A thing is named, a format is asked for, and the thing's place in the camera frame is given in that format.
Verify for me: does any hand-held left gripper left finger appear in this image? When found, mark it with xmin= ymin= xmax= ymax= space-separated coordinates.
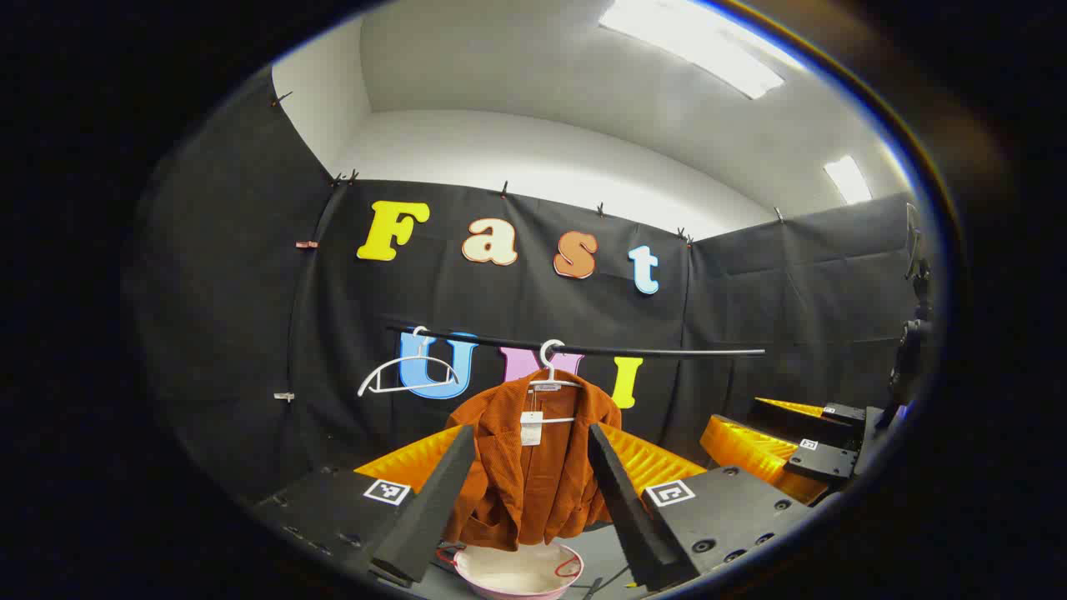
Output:
xmin=250 ymin=423 xmax=478 ymax=588

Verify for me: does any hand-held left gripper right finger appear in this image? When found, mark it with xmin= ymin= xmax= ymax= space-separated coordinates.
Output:
xmin=587 ymin=422 xmax=816 ymax=594

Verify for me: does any orange corduroy jacket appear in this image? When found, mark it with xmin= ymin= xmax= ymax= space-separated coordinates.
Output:
xmin=442 ymin=369 xmax=623 ymax=553

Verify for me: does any white pink laundry hamper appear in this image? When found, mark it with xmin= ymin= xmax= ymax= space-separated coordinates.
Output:
xmin=435 ymin=540 xmax=585 ymax=600

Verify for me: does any white clothes hanger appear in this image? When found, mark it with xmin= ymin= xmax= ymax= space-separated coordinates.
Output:
xmin=527 ymin=339 xmax=585 ymax=426
xmin=358 ymin=326 xmax=461 ymax=398

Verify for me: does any small ceiling light panel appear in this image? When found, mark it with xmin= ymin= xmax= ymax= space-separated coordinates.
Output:
xmin=824 ymin=155 xmax=874 ymax=206

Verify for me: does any black backdrop cloth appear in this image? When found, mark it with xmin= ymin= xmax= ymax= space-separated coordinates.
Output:
xmin=125 ymin=71 xmax=926 ymax=518

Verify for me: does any large ceiling light panel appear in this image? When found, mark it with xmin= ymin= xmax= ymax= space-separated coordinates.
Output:
xmin=599 ymin=0 xmax=786 ymax=101

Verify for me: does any black clothes rail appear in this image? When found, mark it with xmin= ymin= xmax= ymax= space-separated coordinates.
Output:
xmin=385 ymin=323 xmax=766 ymax=358

